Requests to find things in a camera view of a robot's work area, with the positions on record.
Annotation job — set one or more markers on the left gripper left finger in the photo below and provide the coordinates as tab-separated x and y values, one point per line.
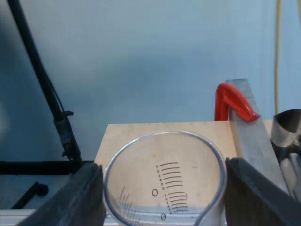
77	200

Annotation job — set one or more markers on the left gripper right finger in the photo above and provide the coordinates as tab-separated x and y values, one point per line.
249	200

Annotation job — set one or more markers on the clear measuring glass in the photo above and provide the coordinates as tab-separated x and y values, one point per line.
141	169

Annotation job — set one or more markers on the steel pitcher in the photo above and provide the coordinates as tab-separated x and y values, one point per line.
285	124

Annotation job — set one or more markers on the black tripod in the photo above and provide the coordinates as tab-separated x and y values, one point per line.
35	61

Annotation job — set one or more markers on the aluminium rail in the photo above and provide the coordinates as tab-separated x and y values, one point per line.
14	217

